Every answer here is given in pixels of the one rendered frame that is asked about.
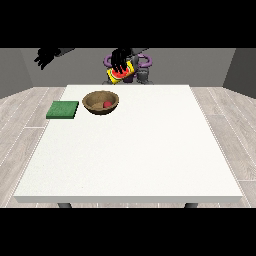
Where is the green square pad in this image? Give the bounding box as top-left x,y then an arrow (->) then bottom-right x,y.
45,100 -> 80,120

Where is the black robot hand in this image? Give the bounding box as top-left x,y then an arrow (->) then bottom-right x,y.
33,48 -> 62,71
110,48 -> 133,76

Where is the yellow cup with melon print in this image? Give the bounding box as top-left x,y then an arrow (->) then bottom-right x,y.
106,60 -> 136,85

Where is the brown wooden bowl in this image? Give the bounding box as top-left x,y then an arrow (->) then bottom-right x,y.
81,90 -> 120,116

